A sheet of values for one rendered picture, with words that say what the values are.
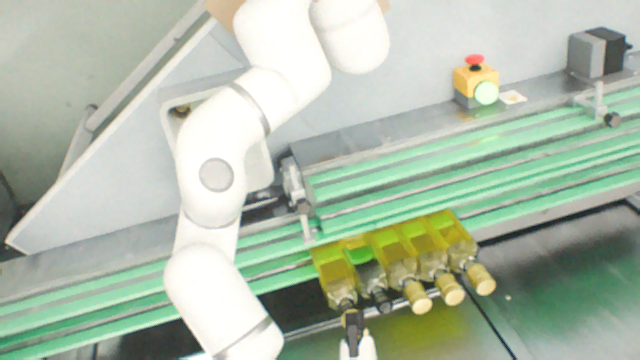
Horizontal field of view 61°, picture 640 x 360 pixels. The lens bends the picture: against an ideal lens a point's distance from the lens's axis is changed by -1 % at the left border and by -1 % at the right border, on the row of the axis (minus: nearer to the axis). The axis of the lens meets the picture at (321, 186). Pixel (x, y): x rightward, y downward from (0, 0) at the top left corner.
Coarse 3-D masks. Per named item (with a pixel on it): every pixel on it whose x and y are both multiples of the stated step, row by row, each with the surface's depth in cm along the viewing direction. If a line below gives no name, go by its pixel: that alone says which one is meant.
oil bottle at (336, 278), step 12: (336, 240) 107; (312, 252) 105; (324, 252) 104; (336, 252) 103; (324, 264) 101; (336, 264) 101; (324, 276) 98; (336, 276) 98; (348, 276) 97; (324, 288) 97; (336, 288) 96; (348, 288) 96; (336, 300) 96
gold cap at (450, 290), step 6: (444, 276) 94; (450, 276) 95; (438, 282) 94; (444, 282) 93; (450, 282) 93; (438, 288) 94; (444, 288) 93; (450, 288) 92; (456, 288) 92; (444, 294) 92; (450, 294) 92; (456, 294) 92; (462, 294) 92; (450, 300) 92; (456, 300) 93
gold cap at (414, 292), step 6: (414, 282) 94; (408, 288) 94; (414, 288) 93; (420, 288) 93; (408, 294) 93; (414, 294) 92; (420, 294) 91; (426, 294) 92; (408, 300) 93; (414, 300) 91; (420, 300) 91; (426, 300) 91; (414, 306) 91; (420, 306) 91; (426, 306) 92; (414, 312) 92; (420, 312) 92
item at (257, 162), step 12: (192, 96) 98; (204, 96) 99; (168, 108) 98; (192, 108) 107; (168, 120) 100; (180, 120) 107; (168, 132) 101; (264, 144) 106; (252, 156) 115; (264, 156) 107; (252, 168) 115; (264, 168) 112; (252, 180) 112; (264, 180) 111
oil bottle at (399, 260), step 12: (384, 228) 107; (396, 228) 106; (372, 240) 105; (384, 240) 103; (396, 240) 103; (384, 252) 101; (396, 252) 100; (408, 252) 99; (384, 264) 99; (396, 264) 97; (408, 264) 97; (396, 276) 97; (396, 288) 98
